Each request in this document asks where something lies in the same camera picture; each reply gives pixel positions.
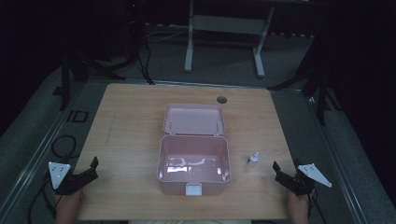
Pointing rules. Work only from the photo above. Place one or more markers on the black tripod stand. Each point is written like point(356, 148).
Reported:
point(320, 90)
point(81, 68)

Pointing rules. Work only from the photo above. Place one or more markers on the person's light clothing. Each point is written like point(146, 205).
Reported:
point(190, 222)

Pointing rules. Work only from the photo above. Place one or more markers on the white metal desk frame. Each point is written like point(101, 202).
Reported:
point(224, 24)

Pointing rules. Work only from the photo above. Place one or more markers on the person's right hand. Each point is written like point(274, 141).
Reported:
point(297, 202)

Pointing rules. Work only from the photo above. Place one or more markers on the person's left hand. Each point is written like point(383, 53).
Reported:
point(71, 200)

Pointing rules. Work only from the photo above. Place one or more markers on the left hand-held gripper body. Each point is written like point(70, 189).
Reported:
point(67, 180)

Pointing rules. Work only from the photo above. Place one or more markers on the pink plastic storage box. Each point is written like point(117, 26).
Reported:
point(194, 149)

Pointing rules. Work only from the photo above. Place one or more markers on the small white spray bottle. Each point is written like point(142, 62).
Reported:
point(253, 159)

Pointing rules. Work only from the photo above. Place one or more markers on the black rectangular floor bracket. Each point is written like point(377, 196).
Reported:
point(70, 116)

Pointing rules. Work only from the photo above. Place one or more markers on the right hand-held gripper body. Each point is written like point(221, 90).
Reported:
point(306, 180)

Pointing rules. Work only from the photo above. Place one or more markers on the metal floor rail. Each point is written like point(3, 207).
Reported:
point(336, 161)
point(37, 149)

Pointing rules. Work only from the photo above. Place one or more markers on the dark computer tower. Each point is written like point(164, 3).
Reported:
point(134, 28)

